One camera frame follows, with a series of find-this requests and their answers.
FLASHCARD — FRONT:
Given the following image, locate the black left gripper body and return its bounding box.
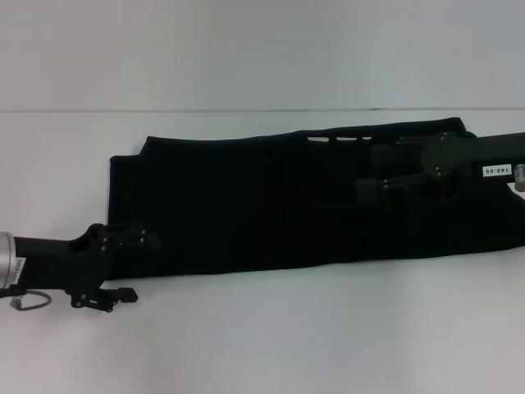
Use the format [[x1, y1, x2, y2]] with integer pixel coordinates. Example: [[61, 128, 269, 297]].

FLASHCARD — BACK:
[[12, 222, 121, 309]]

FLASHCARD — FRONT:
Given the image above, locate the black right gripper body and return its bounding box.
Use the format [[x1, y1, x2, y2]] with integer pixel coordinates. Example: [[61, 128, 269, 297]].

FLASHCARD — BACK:
[[422, 131, 525, 195]]

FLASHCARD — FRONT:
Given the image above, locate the black t-shirt with FREE print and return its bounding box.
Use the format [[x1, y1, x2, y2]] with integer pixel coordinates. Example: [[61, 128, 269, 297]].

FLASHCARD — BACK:
[[107, 117, 525, 285]]

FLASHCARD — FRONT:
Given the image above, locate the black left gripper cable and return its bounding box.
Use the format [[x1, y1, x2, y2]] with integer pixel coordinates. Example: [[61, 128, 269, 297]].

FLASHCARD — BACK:
[[7, 288, 53, 310]]

